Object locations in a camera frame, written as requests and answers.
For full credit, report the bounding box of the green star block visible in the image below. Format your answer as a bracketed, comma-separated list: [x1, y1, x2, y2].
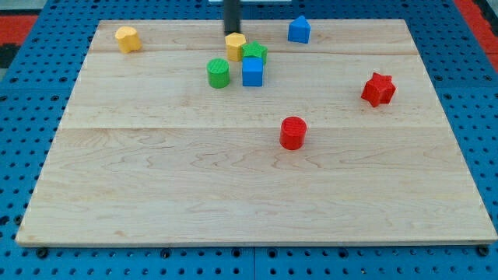
[242, 40, 268, 65]

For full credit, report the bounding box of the red star block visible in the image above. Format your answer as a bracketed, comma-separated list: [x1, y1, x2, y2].
[361, 72, 396, 107]

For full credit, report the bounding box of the red cylinder block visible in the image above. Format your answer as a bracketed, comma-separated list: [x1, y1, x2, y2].
[279, 116, 307, 150]

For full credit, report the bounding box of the blue cube block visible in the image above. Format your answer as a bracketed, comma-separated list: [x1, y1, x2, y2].
[242, 58, 264, 86]

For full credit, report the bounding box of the green cylinder block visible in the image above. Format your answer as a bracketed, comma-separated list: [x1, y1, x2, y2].
[206, 58, 230, 89]

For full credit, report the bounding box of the wooden board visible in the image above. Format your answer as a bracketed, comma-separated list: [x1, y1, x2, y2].
[16, 19, 497, 247]

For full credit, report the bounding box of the yellow hexagon block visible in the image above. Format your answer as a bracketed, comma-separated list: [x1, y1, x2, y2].
[225, 33, 247, 61]

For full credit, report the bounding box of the blue pentagon block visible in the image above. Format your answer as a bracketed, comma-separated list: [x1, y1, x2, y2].
[287, 16, 311, 44]

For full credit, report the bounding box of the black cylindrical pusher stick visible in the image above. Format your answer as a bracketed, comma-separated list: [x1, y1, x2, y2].
[223, 0, 241, 35]

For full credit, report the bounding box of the yellow heart block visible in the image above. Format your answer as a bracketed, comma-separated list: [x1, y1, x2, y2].
[114, 26, 142, 54]

